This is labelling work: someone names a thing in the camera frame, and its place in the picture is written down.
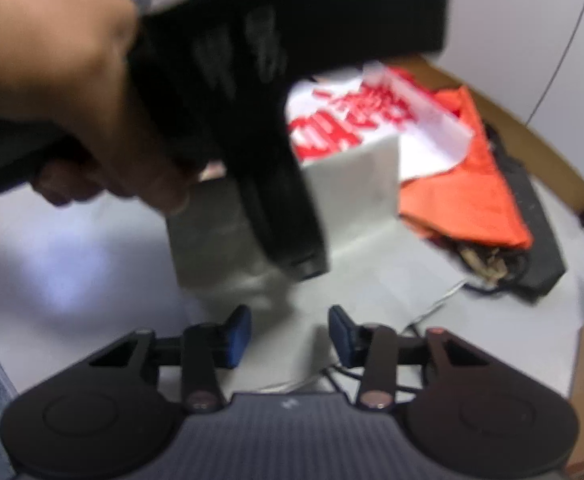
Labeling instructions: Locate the grey shopping bag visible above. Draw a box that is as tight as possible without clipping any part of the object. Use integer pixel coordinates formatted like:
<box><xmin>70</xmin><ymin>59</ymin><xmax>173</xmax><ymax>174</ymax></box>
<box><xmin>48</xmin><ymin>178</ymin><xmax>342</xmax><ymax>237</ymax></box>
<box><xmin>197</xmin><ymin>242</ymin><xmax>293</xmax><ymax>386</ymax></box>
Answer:
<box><xmin>165</xmin><ymin>132</ymin><xmax>471</xmax><ymax>361</ymax></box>

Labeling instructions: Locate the thin wall cable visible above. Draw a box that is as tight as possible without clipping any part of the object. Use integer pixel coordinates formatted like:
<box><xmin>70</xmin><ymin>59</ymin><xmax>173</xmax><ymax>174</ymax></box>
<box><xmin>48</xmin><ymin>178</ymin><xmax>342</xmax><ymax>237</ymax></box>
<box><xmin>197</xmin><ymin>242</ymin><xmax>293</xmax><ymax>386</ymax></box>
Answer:
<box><xmin>524</xmin><ymin>0</ymin><xmax>584</xmax><ymax>127</ymax></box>

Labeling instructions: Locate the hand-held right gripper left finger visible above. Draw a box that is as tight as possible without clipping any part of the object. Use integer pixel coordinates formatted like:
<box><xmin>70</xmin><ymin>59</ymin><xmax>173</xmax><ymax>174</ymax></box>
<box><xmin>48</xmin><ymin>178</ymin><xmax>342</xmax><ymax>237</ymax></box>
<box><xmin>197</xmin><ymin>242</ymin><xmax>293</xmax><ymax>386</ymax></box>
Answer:
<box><xmin>88</xmin><ymin>304</ymin><xmax>253</xmax><ymax>414</ymax></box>

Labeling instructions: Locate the black bag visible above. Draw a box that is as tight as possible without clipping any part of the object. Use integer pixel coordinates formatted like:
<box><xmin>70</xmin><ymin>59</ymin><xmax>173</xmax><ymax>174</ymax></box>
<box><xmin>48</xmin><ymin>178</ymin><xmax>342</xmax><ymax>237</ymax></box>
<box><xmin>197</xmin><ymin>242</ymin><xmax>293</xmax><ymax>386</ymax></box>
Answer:
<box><xmin>452</xmin><ymin>122</ymin><xmax>569</xmax><ymax>305</ymax></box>

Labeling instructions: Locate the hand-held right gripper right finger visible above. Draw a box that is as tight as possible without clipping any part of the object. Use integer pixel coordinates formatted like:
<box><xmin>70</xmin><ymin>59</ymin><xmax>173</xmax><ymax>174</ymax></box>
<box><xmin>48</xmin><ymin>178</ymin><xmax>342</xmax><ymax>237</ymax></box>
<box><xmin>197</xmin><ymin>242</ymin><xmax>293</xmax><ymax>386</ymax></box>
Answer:
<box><xmin>328</xmin><ymin>304</ymin><xmax>496</xmax><ymax>411</ymax></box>

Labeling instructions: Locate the person's left hand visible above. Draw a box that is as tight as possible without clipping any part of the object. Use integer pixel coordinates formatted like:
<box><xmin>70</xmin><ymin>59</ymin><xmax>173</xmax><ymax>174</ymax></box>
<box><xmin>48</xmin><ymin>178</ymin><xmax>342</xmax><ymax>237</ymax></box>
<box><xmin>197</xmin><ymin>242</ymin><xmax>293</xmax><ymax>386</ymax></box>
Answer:
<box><xmin>0</xmin><ymin>0</ymin><xmax>209</xmax><ymax>214</ymax></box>

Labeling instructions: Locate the white bag with red print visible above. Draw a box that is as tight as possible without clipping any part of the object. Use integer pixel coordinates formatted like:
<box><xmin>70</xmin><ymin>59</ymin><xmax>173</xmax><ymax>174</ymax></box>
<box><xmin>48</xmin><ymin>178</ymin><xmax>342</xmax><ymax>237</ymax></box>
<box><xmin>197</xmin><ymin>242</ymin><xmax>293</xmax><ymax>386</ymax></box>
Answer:
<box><xmin>284</xmin><ymin>62</ymin><xmax>476</xmax><ymax>182</ymax></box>

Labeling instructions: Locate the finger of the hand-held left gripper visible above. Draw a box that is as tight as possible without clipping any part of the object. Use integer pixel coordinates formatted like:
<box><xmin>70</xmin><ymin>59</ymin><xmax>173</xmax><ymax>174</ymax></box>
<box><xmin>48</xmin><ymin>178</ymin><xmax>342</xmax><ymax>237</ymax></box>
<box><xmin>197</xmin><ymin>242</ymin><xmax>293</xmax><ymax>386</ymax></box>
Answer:
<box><xmin>226</xmin><ymin>154</ymin><xmax>331</xmax><ymax>283</ymax></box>

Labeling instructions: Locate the orange bag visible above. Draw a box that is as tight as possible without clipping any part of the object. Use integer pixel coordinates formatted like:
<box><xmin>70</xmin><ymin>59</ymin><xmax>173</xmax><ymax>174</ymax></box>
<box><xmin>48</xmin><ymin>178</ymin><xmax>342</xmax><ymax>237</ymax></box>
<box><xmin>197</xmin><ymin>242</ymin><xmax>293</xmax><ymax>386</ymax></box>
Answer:
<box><xmin>398</xmin><ymin>85</ymin><xmax>534</xmax><ymax>252</ymax></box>

